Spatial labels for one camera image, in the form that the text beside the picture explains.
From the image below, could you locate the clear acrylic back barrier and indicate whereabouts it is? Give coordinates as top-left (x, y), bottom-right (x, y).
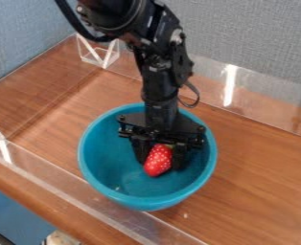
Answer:
top-left (106, 41), bottom-right (301, 136)

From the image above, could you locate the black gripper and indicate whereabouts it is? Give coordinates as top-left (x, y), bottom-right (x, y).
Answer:
top-left (116, 97), bottom-right (206, 170)

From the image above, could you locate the clear acrylic corner bracket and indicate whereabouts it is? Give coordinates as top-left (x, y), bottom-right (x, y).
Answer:
top-left (75, 34), bottom-right (120, 69)

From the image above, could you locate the blue plastic bowl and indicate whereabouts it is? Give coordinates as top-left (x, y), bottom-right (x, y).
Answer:
top-left (78, 103), bottom-right (218, 212)

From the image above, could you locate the clear acrylic barrier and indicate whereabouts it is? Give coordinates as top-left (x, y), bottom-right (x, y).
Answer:
top-left (0, 131), bottom-right (209, 245)
top-left (106, 41), bottom-right (301, 136)

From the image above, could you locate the red toy strawberry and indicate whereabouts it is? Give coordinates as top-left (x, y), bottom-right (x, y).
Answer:
top-left (143, 144), bottom-right (173, 177)

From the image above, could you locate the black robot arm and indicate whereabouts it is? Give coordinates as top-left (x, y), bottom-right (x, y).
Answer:
top-left (53, 0), bottom-right (205, 169)

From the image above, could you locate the clear acrylic front barrier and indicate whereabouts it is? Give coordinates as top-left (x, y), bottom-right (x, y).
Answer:
top-left (0, 131), bottom-right (209, 245)

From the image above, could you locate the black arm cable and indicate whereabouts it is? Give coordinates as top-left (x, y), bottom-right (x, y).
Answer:
top-left (177, 80), bottom-right (202, 109)

